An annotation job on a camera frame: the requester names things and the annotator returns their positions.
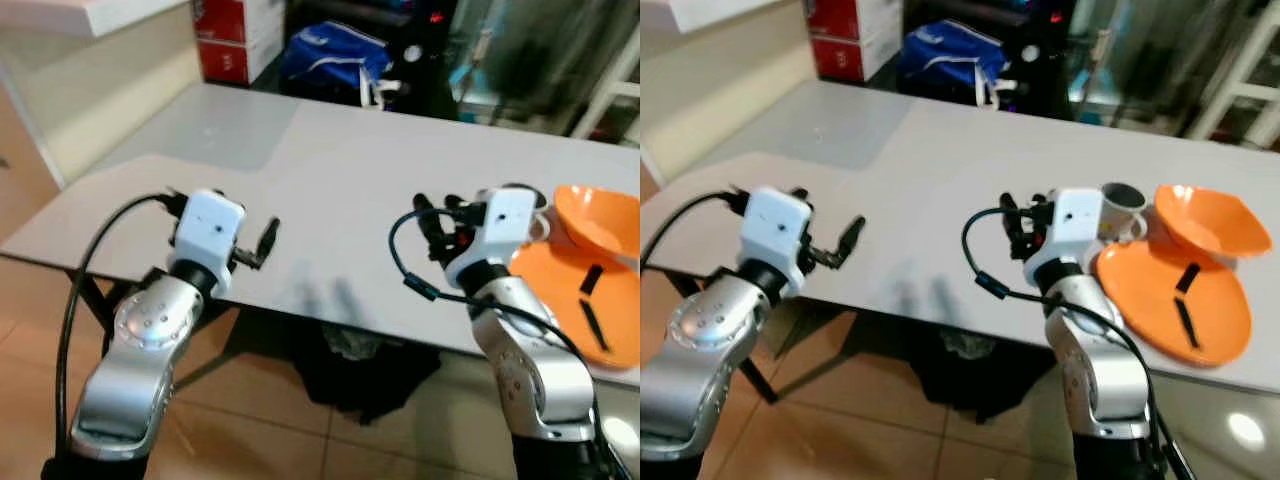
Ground white mug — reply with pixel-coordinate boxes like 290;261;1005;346
503;182;553;244
1098;181;1152;245

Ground orange plate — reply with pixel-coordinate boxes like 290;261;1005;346
1094;239;1254;367
508;239;641;372

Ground orange bowl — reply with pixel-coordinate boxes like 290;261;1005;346
1154;183;1274;260
552;184;641;260

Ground black rubbish bag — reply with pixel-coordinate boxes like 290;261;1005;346
903;322;1048;423
288;318;443;427

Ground blue bag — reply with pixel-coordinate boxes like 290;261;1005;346
896;19;1012;107
277;21;394;107

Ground black device with red light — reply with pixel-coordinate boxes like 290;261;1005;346
384;0;463;123
1000;0;1079;119

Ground long black utensil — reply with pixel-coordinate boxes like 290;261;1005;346
1173;299;1202;352
580;299;612;354

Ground glass cabinet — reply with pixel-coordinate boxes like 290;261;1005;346
448;0;626;134
1065;0;1246;136

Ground red and white box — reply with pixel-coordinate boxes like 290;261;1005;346
198;38;285;87
192;0;287;46
805;0;902;43
811;35;899;84

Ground white counter cabinet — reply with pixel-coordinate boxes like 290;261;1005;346
640;0;816;186
0;0;203;189

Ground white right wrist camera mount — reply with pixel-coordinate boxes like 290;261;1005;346
445;187;542;291
1025;187;1105;289

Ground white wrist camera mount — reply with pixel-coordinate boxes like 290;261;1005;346
738;186;813;277
172;188;247;277
445;187;542;291
1025;187;1105;289

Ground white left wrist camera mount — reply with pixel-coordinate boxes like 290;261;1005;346
172;188;247;277
738;186;813;277

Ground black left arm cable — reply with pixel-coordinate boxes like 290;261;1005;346
640;188;749;273
55;190;187;463

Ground white frame furniture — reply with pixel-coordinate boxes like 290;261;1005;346
1184;0;1280;153
568;28;641;143

